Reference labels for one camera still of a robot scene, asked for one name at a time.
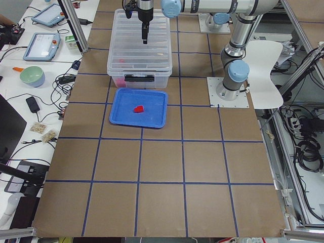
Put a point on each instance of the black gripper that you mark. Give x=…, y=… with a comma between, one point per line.
x=145, y=11

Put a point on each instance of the clear plastic box lid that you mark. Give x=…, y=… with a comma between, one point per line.
x=140, y=40

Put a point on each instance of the red block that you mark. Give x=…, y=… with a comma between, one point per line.
x=120, y=82
x=139, y=109

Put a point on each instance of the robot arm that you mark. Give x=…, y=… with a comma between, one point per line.
x=245, y=16

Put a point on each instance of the clear plastic storage box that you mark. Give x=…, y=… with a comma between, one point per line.
x=139, y=76

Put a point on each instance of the blue plastic tray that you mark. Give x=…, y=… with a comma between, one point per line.
x=126, y=99

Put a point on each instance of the black power adapter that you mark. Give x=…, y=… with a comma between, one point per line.
x=83, y=21

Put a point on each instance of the green white carton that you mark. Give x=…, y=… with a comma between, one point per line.
x=70, y=42

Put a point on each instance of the teach pendant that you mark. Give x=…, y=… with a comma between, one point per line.
x=42, y=47
x=49, y=16

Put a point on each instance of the green bowl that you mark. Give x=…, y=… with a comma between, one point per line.
x=33, y=76

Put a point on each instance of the white chair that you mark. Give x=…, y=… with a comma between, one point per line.
x=261, y=56

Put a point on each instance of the toy carrot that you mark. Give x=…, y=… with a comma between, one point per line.
x=18, y=69

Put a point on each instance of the black phone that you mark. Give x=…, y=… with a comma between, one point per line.
x=32, y=104

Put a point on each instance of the snack bag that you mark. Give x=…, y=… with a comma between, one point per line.
x=38, y=128
x=49, y=136

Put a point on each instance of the black box latch handle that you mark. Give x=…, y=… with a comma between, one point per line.
x=141, y=79

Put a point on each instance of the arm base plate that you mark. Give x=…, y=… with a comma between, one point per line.
x=220, y=97
x=217, y=23

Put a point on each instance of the aluminium frame post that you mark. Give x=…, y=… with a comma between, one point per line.
x=74, y=24

